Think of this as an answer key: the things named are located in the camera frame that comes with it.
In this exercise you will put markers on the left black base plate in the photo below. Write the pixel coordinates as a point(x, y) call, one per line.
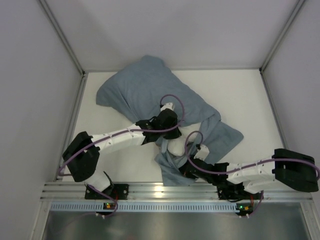
point(118, 191)

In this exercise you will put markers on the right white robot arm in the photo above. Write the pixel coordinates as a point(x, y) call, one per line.
point(242, 181)

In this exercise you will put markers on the slotted grey cable duct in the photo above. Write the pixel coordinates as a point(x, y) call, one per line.
point(148, 207)

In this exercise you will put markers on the white pillow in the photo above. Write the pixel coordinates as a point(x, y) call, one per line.
point(177, 146)

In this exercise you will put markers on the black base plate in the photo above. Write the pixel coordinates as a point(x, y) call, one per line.
point(118, 191)
point(235, 193)

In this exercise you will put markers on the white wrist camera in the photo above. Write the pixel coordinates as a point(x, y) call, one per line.
point(202, 152)
point(167, 106)

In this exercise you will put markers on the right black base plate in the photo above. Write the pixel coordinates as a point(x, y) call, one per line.
point(235, 193)

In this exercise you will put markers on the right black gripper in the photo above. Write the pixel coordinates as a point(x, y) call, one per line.
point(187, 169)

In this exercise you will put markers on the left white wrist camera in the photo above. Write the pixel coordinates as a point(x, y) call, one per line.
point(167, 106)

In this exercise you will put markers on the right aluminium frame post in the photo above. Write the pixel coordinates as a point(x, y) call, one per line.
point(282, 34)

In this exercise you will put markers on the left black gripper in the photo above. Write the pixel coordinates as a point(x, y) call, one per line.
point(172, 133)

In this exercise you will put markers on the left aluminium frame post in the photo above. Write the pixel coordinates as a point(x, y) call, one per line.
point(80, 85)

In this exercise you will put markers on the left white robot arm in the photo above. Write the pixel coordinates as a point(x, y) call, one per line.
point(81, 157)

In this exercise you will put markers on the aluminium frame post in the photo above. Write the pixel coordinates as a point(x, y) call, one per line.
point(282, 34)
point(80, 85)

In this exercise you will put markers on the blue pillowcase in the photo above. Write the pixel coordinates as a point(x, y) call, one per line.
point(137, 91)

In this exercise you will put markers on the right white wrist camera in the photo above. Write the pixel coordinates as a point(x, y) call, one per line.
point(202, 152)

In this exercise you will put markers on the aluminium mounting rail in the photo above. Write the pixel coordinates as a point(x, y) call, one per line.
point(155, 191)

